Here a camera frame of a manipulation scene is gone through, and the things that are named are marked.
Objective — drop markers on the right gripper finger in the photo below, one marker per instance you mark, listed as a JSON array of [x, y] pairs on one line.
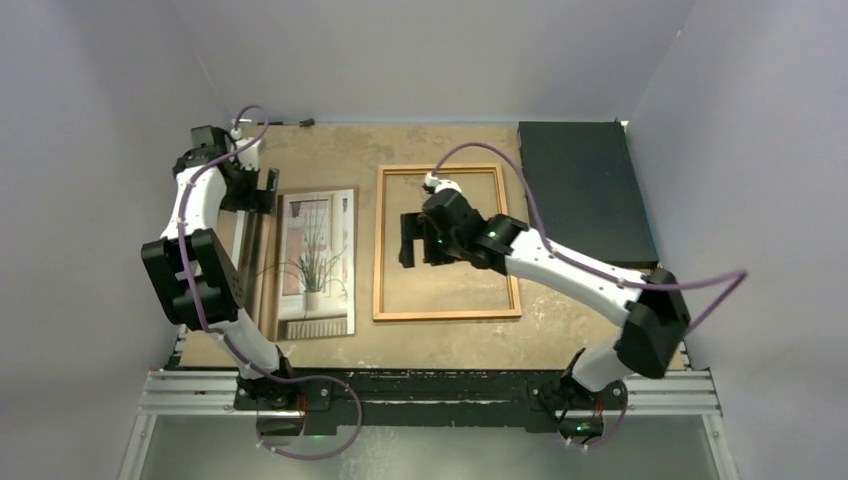
[[414, 226], [414, 245]]

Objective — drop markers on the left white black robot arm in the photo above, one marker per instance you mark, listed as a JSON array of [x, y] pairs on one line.
[[194, 277]]

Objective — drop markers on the plant photo print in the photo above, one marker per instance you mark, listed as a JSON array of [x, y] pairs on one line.
[[298, 264]]

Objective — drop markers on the aluminium rail beam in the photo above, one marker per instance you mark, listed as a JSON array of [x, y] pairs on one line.
[[210, 393]]

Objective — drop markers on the dark rectangular box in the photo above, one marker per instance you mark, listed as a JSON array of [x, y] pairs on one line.
[[584, 182]]

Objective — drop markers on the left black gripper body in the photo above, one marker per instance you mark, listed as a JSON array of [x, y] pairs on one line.
[[242, 191]]

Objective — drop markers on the wooden picture frame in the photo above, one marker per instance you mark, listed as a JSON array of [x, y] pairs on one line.
[[454, 292]]

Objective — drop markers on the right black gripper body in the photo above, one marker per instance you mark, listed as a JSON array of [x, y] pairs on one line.
[[445, 248]]

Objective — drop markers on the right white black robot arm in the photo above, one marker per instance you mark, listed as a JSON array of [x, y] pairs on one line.
[[651, 319]]

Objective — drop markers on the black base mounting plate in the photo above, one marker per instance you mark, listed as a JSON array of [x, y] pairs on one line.
[[537, 401]]

